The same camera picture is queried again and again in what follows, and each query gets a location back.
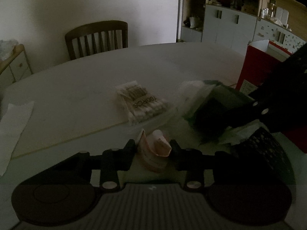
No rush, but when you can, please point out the red cardboard shoe box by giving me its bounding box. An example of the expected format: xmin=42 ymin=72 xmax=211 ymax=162
xmin=235 ymin=39 xmax=292 ymax=95

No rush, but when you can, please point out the dark wooden chair at wall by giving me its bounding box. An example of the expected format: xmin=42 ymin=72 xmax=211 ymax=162
xmin=64 ymin=20 xmax=128 ymax=60

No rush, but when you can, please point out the wooden side cabinet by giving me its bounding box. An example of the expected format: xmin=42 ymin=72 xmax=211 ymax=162
xmin=0 ymin=44 xmax=33 ymax=91

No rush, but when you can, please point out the black remote control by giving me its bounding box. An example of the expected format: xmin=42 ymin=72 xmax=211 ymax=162
xmin=247 ymin=127 xmax=282 ymax=154

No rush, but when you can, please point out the light blue wall cabinet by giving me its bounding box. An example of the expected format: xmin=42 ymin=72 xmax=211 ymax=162
xmin=177 ymin=0 xmax=306 ymax=55

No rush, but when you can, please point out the white paper towel sheet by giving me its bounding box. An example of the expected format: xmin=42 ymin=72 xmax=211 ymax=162
xmin=0 ymin=101 xmax=34 ymax=177

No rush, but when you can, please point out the cotton swab packet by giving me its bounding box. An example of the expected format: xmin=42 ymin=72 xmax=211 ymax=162
xmin=116 ymin=81 xmax=169 ymax=125

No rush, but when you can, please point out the plastic bag with box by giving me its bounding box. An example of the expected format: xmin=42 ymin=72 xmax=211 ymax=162
xmin=144 ymin=78 xmax=260 ymax=146

